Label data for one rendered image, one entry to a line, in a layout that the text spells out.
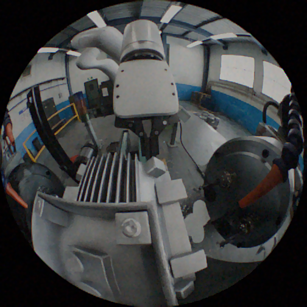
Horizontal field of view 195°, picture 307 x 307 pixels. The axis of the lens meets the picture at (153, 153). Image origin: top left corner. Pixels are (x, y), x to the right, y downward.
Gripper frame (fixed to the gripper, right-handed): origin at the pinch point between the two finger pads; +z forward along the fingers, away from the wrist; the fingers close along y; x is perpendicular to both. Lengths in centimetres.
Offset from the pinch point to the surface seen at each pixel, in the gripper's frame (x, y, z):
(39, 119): 5.4, 18.1, -8.1
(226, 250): 15, -26, 42
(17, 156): 3.9, 49.1, -4.6
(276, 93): -22, -537, -192
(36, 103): 6.5, 18.0, -10.8
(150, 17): -198, -63, -605
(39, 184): 4.7, 26.7, 4.0
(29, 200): 10.1, 26.7, 5.4
